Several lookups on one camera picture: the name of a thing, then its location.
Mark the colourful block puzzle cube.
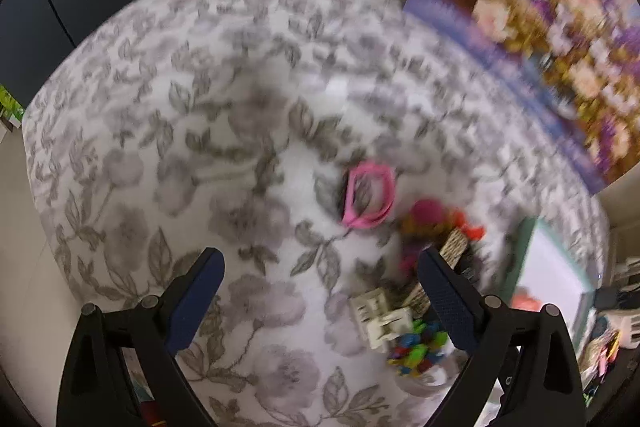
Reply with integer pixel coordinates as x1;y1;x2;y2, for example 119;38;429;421
387;320;449;378

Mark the white watch strap loop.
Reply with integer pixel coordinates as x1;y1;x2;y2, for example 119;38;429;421
399;355;469;400

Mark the orange blue utility knife toy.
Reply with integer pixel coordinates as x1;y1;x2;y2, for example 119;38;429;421
510;287;544;312

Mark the brown pink puppy toy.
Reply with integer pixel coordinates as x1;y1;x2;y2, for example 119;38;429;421
399;198;486;277

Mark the black power adapter plugged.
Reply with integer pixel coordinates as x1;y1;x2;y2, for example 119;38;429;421
593;287;620;311

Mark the teal shallow tray box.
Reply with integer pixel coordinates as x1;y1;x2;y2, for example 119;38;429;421
499;218;596;349

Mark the pink wristband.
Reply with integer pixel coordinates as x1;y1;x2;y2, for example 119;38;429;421
342;161;396;230

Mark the white cutout shelf rack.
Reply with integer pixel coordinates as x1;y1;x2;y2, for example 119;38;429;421
594;256;640;348

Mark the grey floral tablecloth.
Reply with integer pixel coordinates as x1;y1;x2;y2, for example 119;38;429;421
23;0;608;426

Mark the floral painting canvas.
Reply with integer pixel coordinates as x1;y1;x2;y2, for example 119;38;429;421
405;0;639;192

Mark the cream hair claw clip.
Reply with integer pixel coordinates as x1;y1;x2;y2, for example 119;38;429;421
349;288;412;352

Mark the pile of colourful hair accessories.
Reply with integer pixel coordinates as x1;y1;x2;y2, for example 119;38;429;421
579;327;622;407

